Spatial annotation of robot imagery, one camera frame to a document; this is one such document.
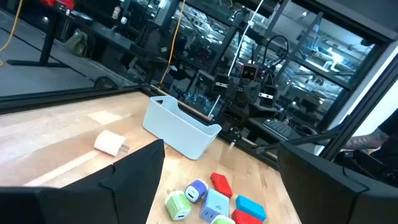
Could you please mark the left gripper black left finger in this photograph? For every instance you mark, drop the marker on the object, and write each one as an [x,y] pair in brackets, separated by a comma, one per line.
[93,205]

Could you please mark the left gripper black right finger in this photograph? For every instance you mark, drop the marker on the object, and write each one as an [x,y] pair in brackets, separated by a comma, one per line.
[326,199]

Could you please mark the red container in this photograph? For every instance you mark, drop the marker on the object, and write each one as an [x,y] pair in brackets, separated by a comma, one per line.
[59,3]

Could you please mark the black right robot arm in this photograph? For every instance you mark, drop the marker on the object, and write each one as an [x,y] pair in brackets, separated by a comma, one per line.
[241,109]

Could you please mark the green bag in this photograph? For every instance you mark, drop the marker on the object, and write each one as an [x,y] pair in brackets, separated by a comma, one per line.
[76,43]

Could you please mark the laptop keyboard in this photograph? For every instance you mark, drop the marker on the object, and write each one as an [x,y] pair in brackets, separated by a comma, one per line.
[278,127]

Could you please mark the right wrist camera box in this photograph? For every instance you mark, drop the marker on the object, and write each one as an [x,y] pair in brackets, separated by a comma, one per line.
[249,72]

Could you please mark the person's forearm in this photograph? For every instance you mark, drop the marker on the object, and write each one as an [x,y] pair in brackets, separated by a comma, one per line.
[363,141]

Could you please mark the black aluminium table frame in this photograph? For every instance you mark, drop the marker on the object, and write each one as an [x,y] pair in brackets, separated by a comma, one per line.
[62,98]

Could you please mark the cyan plastic box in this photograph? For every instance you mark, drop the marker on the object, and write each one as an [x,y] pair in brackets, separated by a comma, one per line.
[250,207]

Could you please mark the pink wall charger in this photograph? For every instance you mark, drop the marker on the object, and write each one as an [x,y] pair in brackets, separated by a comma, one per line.
[109,142]

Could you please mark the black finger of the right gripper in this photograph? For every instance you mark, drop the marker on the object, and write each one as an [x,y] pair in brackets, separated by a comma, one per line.
[221,81]
[267,96]

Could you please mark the person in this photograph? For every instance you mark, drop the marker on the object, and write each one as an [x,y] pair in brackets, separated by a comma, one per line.
[393,123]

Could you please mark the pale grey plastic bin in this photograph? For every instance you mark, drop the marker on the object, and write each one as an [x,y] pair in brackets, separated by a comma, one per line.
[177,127]

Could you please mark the purple and white wall charger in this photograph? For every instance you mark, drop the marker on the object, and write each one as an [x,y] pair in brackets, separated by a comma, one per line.
[197,188]

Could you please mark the black desk frame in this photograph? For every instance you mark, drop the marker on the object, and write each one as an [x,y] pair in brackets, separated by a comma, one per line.
[49,37]

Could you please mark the red plastic box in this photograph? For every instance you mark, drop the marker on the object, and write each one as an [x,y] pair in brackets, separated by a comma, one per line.
[221,185]
[244,217]

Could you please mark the white bottle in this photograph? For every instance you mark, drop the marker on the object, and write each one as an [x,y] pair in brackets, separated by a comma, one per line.
[116,13]

